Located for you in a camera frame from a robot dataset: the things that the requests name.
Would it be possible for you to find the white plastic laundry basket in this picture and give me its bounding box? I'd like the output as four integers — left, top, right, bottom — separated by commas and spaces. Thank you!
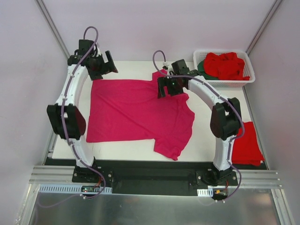
193, 50, 255, 88

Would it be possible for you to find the pink t shirt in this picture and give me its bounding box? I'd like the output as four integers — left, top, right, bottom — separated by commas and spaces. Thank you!
86, 72, 195, 161

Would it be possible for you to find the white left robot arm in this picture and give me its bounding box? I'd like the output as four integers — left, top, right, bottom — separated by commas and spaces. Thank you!
46, 39, 118, 184

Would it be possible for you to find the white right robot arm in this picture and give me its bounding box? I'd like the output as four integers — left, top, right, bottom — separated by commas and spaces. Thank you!
157, 60, 245, 186

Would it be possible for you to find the green t shirt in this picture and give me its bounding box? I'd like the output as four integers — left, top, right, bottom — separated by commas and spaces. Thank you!
197, 60, 218, 80

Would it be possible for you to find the red crumpled t shirt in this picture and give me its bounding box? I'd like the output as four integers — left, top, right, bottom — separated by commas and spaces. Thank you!
204, 52, 250, 81

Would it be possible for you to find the folded red t shirt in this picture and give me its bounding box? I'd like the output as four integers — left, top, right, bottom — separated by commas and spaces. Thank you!
232, 121, 264, 166

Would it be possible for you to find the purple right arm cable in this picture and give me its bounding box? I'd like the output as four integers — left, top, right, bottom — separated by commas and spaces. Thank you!
152, 50, 246, 201

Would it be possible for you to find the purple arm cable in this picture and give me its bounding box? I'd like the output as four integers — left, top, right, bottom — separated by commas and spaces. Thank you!
37, 26, 107, 208
152, 50, 246, 201

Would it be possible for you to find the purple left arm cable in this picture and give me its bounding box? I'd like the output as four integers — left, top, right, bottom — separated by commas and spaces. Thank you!
37, 26, 107, 208

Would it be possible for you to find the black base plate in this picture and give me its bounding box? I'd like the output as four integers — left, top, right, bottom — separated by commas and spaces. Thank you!
45, 158, 269, 196

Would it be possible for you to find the aluminium frame rail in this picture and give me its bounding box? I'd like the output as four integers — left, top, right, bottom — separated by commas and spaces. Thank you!
30, 165, 283, 196

